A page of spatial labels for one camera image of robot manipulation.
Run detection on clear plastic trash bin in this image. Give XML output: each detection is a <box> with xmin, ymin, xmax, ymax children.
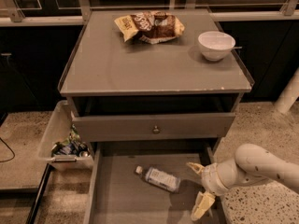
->
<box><xmin>38</xmin><ymin>100</ymin><xmax>93</xmax><ymax>171</ymax></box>

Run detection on blue plastic bottle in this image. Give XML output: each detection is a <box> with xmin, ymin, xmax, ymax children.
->
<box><xmin>135</xmin><ymin>166</ymin><xmax>180</xmax><ymax>193</ymax></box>

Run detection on grey top drawer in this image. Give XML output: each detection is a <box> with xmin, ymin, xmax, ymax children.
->
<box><xmin>71</xmin><ymin>93</ymin><xmax>239</xmax><ymax>142</ymax></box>

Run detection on crumpled cans and wrappers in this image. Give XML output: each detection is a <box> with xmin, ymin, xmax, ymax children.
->
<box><xmin>51</xmin><ymin>125</ymin><xmax>90</xmax><ymax>157</ymax></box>

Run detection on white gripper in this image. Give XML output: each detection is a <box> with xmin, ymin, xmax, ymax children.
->
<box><xmin>186</xmin><ymin>162</ymin><xmax>233</xmax><ymax>221</ymax></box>

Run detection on black floor cable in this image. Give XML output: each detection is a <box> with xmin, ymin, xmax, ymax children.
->
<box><xmin>0</xmin><ymin>137</ymin><xmax>16</xmax><ymax>163</ymax></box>

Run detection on grey open middle drawer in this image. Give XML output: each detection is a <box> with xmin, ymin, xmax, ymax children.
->
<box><xmin>84</xmin><ymin>139</ymin><xmax>228</xmax><ymax>224</ymax></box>

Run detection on brown yellow chip bag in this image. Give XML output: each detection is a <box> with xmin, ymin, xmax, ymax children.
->
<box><xmin>114</xmin><ymin>11</ymin><xmax>185</xmax><ymax>45</ymax></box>

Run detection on metal railing frame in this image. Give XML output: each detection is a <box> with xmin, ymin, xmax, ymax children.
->
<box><xmin>1</xmin><ymin>0</ymin><xmax>299</xmax><ymax>26</ymax></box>

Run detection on round metal drawer knob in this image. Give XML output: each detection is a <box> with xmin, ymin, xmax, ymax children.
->
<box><xmin>152</xmin><ymin>126</ymin><xmax>160</xmax><ymax>134</ymax></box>

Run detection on white ceramic bowl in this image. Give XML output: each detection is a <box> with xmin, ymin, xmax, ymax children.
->
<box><xmin>198</xmin><ymin>31</ymin><xmax>235</xmax><ymax>61</ymax></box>

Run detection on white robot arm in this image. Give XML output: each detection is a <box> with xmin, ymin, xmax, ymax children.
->
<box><xmin>187</xmin><ymin>144</ymin><xmax>299</xmax><ymax>221</ymax></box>

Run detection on white post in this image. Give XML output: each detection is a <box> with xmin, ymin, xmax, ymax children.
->
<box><xmin>274</xmin><ymin>68</ymin><xmax>299</xmax><ymax>114</ymax></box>

